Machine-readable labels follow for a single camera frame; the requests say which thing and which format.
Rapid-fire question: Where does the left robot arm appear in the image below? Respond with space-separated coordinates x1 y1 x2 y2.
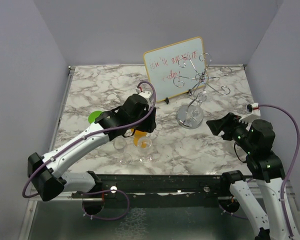
27 91 156 202

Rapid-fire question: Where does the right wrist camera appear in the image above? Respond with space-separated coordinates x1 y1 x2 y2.
239 102 261 124

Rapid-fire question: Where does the chrome wine glass rack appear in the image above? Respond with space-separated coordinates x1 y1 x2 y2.
172 52 231 130

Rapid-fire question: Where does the black front mounting rail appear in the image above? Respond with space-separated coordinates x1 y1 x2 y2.
71 174 232 209

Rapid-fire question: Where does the purple cable loop right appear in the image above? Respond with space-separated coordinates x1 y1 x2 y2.
217 202 248 221

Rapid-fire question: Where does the purple cable loop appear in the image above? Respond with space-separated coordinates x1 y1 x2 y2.
82 189 131 221
217 202 248 221

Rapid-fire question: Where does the clear wine glass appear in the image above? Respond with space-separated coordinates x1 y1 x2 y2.
113 137 132 166
137 136 152 164
183 90 211 129

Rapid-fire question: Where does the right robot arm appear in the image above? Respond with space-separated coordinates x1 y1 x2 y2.
206 110 300 240

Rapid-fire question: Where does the green plastic wine glass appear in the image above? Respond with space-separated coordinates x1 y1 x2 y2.
88 110 103 124

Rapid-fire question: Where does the small whiteboard yellow frame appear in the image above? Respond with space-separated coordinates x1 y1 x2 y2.
143 36 206 102

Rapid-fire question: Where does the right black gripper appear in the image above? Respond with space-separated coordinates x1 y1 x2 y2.
206 110 256 153

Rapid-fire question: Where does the clear wine glass back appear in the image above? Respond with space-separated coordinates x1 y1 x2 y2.
183 90 211 129

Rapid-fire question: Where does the clear wine glass front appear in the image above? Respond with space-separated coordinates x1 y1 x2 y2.
113 137 132 166

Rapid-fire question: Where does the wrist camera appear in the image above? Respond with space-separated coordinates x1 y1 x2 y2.
239 102 261 124
135 87 153 105

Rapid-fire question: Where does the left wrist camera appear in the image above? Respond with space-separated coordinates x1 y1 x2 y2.
135 87 153 105

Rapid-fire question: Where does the orange plastic wine glass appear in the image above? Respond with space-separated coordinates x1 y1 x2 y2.
131 128 148 147

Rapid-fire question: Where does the purple cable loop left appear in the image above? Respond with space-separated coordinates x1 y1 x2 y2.
82 189 131 221

